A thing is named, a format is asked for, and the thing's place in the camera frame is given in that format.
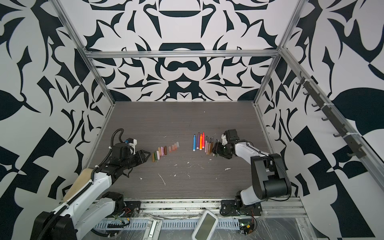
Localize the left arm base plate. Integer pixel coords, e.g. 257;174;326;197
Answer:
121;201;141;218

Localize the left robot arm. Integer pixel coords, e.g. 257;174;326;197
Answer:
31;141;151;240

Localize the black corrugated cable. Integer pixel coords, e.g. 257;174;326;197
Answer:
35;128;125;240

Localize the pink-red marker pen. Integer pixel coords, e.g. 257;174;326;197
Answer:
202;132;205;149

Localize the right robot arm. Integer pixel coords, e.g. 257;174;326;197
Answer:
214;129;292;206

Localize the beige foam pad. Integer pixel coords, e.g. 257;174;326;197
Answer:
63;168;93;202

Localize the tan cap beige pen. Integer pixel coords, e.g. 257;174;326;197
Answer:
207;138;212;155

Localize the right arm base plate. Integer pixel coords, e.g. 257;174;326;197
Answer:
220;200;263;217

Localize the blue marker pen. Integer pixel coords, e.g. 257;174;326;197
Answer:
193;134;197;151

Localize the white plastic clip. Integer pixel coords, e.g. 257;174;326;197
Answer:
143;219;163;240

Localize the orange marker pen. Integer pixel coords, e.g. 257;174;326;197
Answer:
199;134;203;151

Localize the small circuit board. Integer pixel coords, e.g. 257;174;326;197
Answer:
240;218;258;235

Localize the purple marker pen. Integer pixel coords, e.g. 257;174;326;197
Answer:
196;133;201;150

